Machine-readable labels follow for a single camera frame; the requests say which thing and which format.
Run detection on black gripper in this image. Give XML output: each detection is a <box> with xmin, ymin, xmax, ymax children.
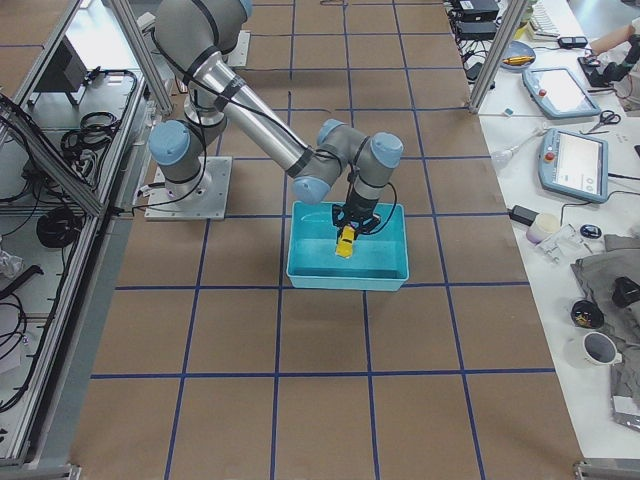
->
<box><xmin>332</xmin><ymin>184</ymin><xmax>383</xmax><ymax>235</ymax></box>

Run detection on yellow toy beetle car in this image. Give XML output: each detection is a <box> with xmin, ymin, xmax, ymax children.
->
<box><xmin>335</xmin><ymin>225</ymin><xmax>356</xmax><ymax>259</ymax></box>

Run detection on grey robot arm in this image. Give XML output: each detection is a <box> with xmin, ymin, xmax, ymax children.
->
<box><xmin>152</xmin><ymin>1</ymin><xmax>404</xmax><ymax>236</ymax></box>

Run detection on light blue plastic bin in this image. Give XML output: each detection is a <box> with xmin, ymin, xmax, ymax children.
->
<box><xmin>287</xmin><ymin>201</ymin><xmax>409</xmax><ymax>291</ymax></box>

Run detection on teach pendant tablet near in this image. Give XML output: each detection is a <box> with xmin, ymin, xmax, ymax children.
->
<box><xmin>538</xmin><ymin>128</ymin><xmax>609</xmax><ymax>204</ymax></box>

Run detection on teach pendant tablet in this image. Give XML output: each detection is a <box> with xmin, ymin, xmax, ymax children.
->
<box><xmin>522</xmin><ymin>68</ymin><xmax>601</xmax><ymax>119</ymax></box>
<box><xmin>538</xmin><ymin>128</ymin><xmax>609</xmax><ymax>204</ymax></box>

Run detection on blue round plate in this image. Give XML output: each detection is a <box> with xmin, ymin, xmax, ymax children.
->
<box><xmin>500</xmin><ymin>40</ymin><xmax>536</xmax><ymax>72</ymax></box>

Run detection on teach pendant tablet far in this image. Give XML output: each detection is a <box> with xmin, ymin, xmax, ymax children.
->
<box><xmin>522</xmin><ymin>68</ymin><xmax>601</xmax><ymax>119</ymax></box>

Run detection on grey cloth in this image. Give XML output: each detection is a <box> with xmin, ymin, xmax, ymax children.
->
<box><xmin>571</xmin><ymin>235</ymin><xmax>639</xmax><ymax>431</ymax></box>

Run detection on black scissors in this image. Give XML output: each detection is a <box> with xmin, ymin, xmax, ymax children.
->
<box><xmin>581</xmin><ymin>110</ymin><xmax>622</xmax><ymax>135</ymax></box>

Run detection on white mug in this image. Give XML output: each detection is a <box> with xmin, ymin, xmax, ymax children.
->
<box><xmin>564</xmin><ymin>331</ymin><xmax>622</xmax><ymax>368</ymax></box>

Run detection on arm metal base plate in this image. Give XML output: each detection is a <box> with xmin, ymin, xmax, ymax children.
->
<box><xmin>144</xmin><ymin>156</ymin><xmax>233</xmax><ymax>221</ymax></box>

